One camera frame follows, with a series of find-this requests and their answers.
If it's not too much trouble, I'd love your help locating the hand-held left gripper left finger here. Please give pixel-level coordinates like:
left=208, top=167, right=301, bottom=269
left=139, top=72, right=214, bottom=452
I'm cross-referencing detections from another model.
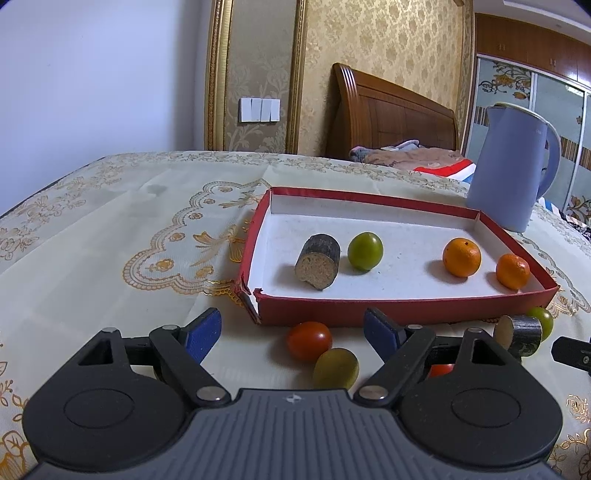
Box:
left=76, top=307, right=232, bottom=409

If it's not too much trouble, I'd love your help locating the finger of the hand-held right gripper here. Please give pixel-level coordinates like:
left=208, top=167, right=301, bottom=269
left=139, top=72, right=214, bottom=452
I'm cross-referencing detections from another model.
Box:
left=553, top=337, right=591, bottom=372

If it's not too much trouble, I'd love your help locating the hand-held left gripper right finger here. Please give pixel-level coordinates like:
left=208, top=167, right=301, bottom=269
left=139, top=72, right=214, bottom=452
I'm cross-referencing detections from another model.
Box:
left=353, top=307, right=525, bottom=409

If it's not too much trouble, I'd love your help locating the green tomato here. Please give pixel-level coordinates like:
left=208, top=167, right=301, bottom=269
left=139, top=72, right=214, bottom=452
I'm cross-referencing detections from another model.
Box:
left=526, top=306, right=555, bottom=342
left=347, top=232, right=384, bottom=272

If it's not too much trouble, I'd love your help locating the dark sugarcane piece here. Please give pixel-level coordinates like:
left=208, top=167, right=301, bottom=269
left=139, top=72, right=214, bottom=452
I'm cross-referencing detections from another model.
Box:
left=294, top=233, right=341, bottom=291
left=494, top=314, right=544, bottom=360

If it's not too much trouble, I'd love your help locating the yellow-green jujube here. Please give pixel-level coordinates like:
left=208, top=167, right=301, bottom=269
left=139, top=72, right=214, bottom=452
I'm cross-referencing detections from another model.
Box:
left=312, top=347, right=360, bottom=391

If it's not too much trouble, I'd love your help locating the orange tangerine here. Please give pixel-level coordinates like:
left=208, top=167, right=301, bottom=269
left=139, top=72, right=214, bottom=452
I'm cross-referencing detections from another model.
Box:
left=495, top=253, right=532, bottom=291
left=442, top=237, right=482, bottom=278

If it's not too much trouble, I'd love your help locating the red cardboard box tray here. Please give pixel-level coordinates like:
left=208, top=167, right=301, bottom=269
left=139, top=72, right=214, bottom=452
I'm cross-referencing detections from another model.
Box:
left=235, top=186, right=561, bottom=328

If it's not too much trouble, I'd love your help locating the red white blue striped cloth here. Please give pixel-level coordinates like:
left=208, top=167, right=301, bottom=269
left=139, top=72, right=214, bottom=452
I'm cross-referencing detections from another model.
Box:
left=412, top=159, right=476, bottom=185

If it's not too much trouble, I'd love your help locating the brown bedding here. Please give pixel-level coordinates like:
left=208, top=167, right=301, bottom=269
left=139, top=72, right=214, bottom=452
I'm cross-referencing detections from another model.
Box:
left=348, top=140, right=467, bottom=171

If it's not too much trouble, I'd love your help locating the blue electric kettle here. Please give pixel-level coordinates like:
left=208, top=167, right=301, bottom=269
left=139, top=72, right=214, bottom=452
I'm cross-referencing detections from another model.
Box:
left=465, top=102, right=562, bottom=234

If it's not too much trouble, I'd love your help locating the wooden bed headboard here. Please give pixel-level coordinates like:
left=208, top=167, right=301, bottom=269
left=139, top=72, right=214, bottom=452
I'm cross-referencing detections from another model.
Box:
left=325, top=63, right=460, bottom=160

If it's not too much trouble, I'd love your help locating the wardrobe with patterned sliding doors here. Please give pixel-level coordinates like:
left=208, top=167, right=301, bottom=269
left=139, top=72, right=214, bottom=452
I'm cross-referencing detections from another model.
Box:
left=462, top=13, right=591, bottom=232

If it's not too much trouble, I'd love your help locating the white wall switch panel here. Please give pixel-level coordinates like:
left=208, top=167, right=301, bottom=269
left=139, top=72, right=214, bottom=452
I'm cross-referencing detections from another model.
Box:
left=239, top=97, right=281, bottom=123

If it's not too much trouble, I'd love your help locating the gold wall frame moulding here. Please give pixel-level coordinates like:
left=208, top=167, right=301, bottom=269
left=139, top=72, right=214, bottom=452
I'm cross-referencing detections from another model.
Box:
left=204, top=0, right=308, bottom=155

